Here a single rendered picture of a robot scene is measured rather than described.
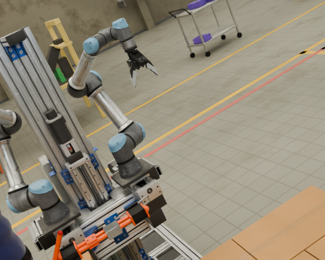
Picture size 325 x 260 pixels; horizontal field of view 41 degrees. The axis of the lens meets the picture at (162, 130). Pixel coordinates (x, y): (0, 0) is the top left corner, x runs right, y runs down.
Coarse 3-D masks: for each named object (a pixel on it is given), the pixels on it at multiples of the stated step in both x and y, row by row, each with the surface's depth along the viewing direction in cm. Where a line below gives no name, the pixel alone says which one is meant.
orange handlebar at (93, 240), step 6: (126, 216) 205; (120, 222) 203; (126, 222) 200; (96, 234) 201; (102, 234) 201; (90, 240) 197; (96, 240) 197; (78, 246) 199; (84, 246) 196; (90, 246) 196
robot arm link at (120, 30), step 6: (114, 24) 224; (120, 24) 223; (126, 24) 225; (114, 30) 226; (120, 30) 224; (126, 30) 225; (114, 36) 228; (120, 36) 226; (126, 36) 225; (132, 36) 228; (120, 42) 228
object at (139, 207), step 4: (140, 204) 206; (132, 208) 206; (136, 208) 204; (140, 208) 203; (144, 208) 201; (128, 212) 204; (132, 212) 203; (136, 212) 201; (140, 212) 201; (144, 212) 202; (128, 216) 203; (132, 216) 200; (136, 216) 201; (140, 216) 202; (144, 216) 203; (148, 216) 202; (132, 220) 200; (136, 220) 202; (140, 220) 202
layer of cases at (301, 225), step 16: (304, 192) 259; (320, 192) 253; (288, 208) 251; (304, 208) 246; (320, 208) 240; (256, 224) 250; (272, 224) 245; (288, 224) 239; (304, 224) 234; (320, 224) 229; (240, 240) 243; (256, 240) 238; (272, 240) 233; (288, 240) 228; (304, 240) 223; (320, 240) 218; (208, 256) 242; (224, 256) 237; (240, 256) 232; (256, 256) 227; (272, 256) 222; (288, 256) 217; (304, 256) 213; (320, 256) 209
